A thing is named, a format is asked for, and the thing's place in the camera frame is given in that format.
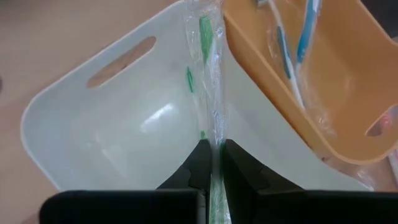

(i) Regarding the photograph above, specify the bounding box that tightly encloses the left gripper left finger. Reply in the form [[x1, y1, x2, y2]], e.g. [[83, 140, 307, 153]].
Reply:
[[39, 139, 213, 224]]

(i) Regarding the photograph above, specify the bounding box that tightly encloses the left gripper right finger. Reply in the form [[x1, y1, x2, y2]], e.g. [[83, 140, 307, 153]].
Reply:
[[221, 139, 398, 224]]

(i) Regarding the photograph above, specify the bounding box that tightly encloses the green toothbrush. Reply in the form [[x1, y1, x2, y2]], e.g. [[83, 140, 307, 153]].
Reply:
[[182, 0, 233, 224], [185, 65, 208, 140]]

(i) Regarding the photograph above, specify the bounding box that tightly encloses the blue toothbrush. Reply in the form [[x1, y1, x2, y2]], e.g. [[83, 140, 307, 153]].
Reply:
[[294, 0, 323, 82], [256, 0, 307, 111]]

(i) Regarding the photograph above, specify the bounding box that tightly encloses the white plastic bin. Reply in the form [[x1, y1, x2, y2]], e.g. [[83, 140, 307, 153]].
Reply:
[[19, 0, 376, 192]]

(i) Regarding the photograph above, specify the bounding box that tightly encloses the orange plastic bin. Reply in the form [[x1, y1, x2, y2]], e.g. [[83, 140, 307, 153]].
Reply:
[[221, 0, 398, 166]]

